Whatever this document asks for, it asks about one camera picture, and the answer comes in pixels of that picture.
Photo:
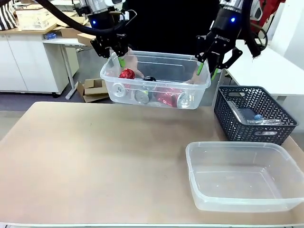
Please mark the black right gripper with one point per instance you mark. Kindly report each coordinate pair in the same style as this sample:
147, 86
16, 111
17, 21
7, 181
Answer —
223, 31

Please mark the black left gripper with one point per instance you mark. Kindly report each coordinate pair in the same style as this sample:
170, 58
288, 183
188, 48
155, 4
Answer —
107, 23

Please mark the clear plastic container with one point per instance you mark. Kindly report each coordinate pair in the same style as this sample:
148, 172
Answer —
156, 91
242, 180

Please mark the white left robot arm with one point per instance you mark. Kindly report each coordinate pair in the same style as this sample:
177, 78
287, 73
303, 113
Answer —
99, 4

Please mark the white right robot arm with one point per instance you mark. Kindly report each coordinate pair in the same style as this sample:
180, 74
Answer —
234, 4

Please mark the black woven plastic basket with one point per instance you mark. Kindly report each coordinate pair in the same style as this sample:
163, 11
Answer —
251, 133

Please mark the person's right hand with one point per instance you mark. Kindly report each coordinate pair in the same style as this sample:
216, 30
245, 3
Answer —
135, 66

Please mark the person's left hand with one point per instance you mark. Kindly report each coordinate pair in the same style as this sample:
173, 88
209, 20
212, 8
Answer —
194, 78

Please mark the crushed red drink can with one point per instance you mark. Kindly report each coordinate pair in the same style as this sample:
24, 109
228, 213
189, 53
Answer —
167, 97
127, 73

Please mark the silver drink can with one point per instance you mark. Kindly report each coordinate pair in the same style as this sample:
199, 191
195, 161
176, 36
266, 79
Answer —
118, 89

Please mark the white desk with metal leg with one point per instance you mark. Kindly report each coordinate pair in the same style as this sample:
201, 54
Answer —
67, 61

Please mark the open cardboard box on floor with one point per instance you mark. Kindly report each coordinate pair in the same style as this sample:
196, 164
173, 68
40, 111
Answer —
93, 91

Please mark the cardboard boxes on desk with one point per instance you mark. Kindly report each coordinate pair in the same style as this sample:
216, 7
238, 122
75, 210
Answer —
71, 28

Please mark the white side table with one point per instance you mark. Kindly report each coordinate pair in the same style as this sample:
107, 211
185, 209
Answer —
266, 69

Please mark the blue packet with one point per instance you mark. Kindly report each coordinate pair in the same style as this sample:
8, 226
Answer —
50, 36

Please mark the red jacket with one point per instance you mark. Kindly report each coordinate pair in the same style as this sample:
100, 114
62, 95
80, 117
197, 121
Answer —
270, 12

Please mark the crushed bottle with blue cap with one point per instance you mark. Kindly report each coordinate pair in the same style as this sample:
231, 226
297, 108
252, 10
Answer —
261, 120

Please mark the white plastic crate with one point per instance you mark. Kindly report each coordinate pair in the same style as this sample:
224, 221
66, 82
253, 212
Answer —
35, 20

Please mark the white cabinet on casters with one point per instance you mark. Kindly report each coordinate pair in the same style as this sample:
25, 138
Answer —
28, 64

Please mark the black white striped bag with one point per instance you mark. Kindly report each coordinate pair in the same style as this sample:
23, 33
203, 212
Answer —
7, 14

